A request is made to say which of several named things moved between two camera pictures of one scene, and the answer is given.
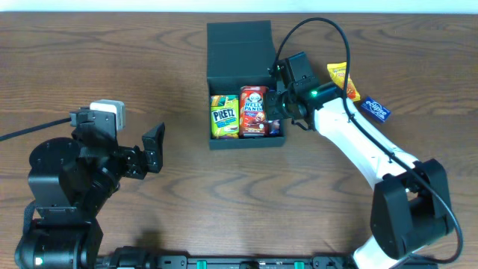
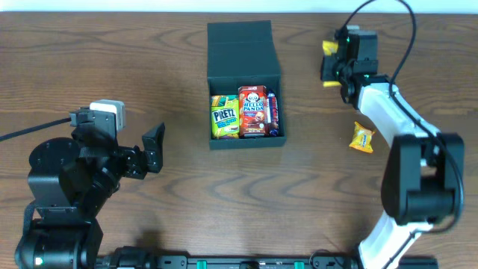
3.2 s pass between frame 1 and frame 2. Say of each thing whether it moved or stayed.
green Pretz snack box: stayed
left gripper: stayed
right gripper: moved
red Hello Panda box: stayed
